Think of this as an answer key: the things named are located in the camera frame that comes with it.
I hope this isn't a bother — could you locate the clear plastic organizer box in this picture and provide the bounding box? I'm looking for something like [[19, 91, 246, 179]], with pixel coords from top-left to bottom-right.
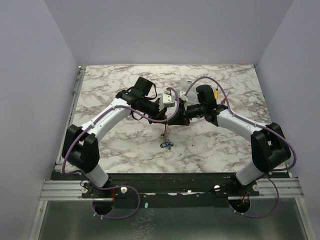
[[179, 79, 200, 105]]

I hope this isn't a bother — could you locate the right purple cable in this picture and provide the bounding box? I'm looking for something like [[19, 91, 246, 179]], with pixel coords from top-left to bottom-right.
[[184, 76, 297, 218]]

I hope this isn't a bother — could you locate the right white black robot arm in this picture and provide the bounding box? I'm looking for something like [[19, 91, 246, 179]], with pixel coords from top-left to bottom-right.
[[169, 84, 291, 196]]

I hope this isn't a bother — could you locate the blue key tag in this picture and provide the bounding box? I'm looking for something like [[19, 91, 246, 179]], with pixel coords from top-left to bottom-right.
[[163, 142, 171, 151]]

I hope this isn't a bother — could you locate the aluminium rail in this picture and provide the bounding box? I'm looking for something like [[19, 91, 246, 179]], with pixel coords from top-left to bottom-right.
[[40, 178, 304, 202], [54, 65, 87, 172]]

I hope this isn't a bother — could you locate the aluminium left side rail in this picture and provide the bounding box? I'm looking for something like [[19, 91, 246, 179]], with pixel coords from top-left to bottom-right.
[[54, 65, 87, 172]]

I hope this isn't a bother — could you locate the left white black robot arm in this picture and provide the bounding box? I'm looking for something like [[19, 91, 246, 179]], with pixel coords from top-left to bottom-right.
[[61, 77, 175, 198]]

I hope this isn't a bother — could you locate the yellow handled screwdriver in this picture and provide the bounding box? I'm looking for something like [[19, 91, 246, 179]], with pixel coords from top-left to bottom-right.
[[214, 86, 219, 100]]

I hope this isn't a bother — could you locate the aluminium front rail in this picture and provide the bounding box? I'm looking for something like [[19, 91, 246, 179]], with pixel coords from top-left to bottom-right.
[[40, 178, 304, 202]]

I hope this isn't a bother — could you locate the black key tag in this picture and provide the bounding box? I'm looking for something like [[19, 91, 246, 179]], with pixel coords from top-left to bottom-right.
[[160, 142, 174, 149]]

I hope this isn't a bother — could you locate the metal key organizer red handle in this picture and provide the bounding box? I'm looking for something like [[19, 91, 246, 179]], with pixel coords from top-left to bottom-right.
[[160, 123, 171, 142]]

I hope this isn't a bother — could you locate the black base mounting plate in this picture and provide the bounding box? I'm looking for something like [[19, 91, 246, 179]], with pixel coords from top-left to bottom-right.
[[51, 171, 261, 209]]

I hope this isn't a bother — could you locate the blue red handled screwdriver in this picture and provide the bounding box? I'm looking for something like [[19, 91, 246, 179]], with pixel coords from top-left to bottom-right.
[[220, 91, 231, 105]]

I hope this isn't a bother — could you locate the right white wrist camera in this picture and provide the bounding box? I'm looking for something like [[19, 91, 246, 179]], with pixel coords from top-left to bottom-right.
[[179, 91, 188, 103]]

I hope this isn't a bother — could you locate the purple cable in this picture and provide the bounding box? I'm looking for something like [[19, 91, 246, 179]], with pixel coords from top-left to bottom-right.
[[184, 76, 297, 218], [61, 86, 181, 220]]

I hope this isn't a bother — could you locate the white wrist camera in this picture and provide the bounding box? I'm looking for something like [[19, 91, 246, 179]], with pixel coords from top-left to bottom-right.
[[179, 91, 188, 103], [158, 93, 176, 111]]

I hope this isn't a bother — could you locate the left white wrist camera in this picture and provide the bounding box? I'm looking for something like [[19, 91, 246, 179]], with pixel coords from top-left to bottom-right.
[[158, 93, 176, 111]]

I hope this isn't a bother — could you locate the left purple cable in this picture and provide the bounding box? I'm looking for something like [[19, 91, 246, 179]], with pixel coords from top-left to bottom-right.
[[61, 86, 181, 220]]

